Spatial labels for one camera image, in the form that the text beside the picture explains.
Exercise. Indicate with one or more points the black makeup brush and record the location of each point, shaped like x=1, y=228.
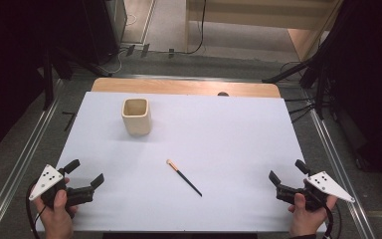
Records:
x=185, y=179

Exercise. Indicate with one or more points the person's left hand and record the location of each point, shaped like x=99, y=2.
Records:
x=58, y=220

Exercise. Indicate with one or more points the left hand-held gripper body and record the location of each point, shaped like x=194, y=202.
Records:
x=48, y=179

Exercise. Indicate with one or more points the light wooden cabinet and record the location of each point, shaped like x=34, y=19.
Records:
x=298, y=40

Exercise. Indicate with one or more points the white table mat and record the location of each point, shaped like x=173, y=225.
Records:
x=212, y=139

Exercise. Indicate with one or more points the aluminium floor rail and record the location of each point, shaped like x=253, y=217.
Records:
x=331, y=149
x=23, y=159

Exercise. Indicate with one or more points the black curtain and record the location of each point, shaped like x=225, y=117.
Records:
x=10, y=66
x=378, y=83

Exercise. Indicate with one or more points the person's right hand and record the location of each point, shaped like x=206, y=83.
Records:
x=306, y=220

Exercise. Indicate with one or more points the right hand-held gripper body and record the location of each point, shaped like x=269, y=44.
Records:
x=328, y=186

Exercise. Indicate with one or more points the black metal stand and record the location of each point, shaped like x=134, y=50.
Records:
x=48, y=83
x=320, y=93

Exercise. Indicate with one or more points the beige square cup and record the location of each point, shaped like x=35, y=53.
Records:
x=137, y=124

